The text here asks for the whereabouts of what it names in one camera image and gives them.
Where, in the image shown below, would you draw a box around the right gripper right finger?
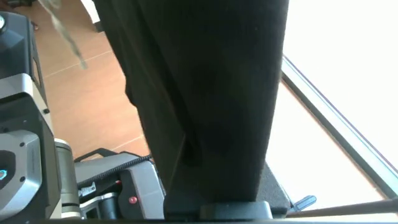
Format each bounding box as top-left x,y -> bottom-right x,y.
256,161 -> 292,218

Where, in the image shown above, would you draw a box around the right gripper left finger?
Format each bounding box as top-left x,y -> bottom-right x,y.
164,183 -> 203,219

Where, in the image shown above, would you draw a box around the black shorts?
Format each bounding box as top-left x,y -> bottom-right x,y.
37,0 -> 290,203

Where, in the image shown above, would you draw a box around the window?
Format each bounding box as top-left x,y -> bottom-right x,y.
279,54 -> 398,200

